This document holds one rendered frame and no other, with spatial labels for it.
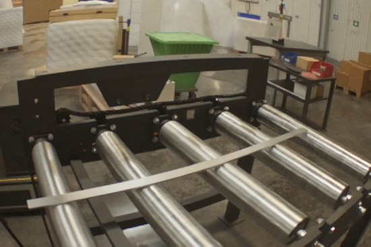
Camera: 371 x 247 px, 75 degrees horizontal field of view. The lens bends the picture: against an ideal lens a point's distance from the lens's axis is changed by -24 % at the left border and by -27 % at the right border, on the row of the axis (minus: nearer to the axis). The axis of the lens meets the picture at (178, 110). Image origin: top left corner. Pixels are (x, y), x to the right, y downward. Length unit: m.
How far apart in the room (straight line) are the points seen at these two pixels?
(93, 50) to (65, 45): 0.47
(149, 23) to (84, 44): 1.13
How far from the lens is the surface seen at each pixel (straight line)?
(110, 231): 0.96
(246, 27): 7.99
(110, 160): 1.11
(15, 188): 2.10
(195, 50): 3.94
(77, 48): 4.63
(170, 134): 1.30
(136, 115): 1.36
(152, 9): 4.98
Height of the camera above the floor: 1.46
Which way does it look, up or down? 22 degrees down
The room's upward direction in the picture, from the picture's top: 4 degrees clockwise
